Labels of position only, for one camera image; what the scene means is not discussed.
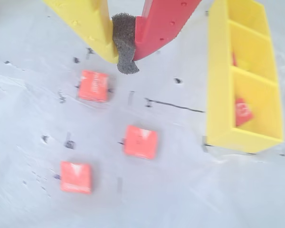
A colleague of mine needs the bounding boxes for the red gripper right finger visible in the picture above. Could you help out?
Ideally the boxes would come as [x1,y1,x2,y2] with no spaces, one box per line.
[111,0,202,76]

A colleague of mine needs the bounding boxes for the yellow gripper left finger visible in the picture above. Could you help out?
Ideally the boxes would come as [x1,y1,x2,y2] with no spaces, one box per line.
[42,0,121,64]

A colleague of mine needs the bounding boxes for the orange Starburst candy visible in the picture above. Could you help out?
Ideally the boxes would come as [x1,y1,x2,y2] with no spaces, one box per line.
[77,69,110,103]
[123,124,159,160]
[59,160,94,195]

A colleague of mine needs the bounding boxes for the yellow three-compartment box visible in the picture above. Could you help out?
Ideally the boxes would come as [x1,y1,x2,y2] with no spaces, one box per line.
[205,0,285,154]

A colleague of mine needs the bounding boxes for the white plastic table cover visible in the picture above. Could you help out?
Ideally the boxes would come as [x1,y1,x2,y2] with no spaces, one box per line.
[0,0,285,228]

